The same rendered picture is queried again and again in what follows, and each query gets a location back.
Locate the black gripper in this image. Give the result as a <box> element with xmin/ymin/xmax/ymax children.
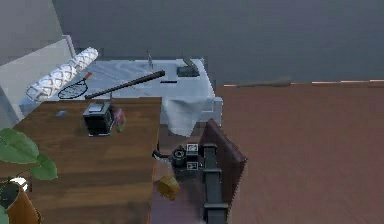
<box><xmin>152</xmin><ymin>145</ymin><xmax>188</xmax><ymax>170</ymax></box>

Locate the orange alarm clock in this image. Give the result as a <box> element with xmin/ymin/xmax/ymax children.
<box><xmin>155</xmin><ymin>174</ymin><xmax>181</xmax><ymax>202</ymax></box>

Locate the dark brown chair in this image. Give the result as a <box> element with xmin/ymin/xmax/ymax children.
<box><xmin>149</xmin><ymin>117</ymin><xmax>248</xmax><ymax>224</ymax></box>

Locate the brown wooden table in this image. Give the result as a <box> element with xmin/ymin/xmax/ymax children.
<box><xmin>0</xmin><ymin>96</ymin><xmax>163</xmax><ymax>224</ymax></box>

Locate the bed with white sheet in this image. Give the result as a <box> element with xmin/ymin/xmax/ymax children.
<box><xmin>0</xmin><ymin>34</ymin><xmax>224</xmax><ymax>138</ymax></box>

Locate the black box appliance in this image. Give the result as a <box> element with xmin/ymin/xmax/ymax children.
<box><xmin>82</xmin><ymin>101</ymin><xmax>115</xmax><ymax>137</ymax></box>

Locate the dark baseball bat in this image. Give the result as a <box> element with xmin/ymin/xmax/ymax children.
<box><xmin>84</xmin><ymin>69</ymin><xmax>166</xmax><ymax>101</ymax></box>

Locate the grey laptop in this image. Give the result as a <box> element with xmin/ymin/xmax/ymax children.
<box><xmin>176</xmin><ymin>57</ymin><xmax>201</xmax><ymax>78</ymax></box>

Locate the black tennis racket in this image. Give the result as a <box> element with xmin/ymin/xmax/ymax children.
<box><xmin>57</xmin><ymin>71</ymin><xmax>93</xmax><ymax>101</ymax></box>

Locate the white patterned bolster pillow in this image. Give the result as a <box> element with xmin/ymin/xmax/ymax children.
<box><xmin>25</xmin><ymin>46</ymin><xmax>100</xmax><ymax>103</ymax></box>

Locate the green house plant orange pot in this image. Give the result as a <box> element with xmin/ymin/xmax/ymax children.
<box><xmin>0</xmin><ymin>127</ymin><xmax>59</xmax><ymax>224</ymax></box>

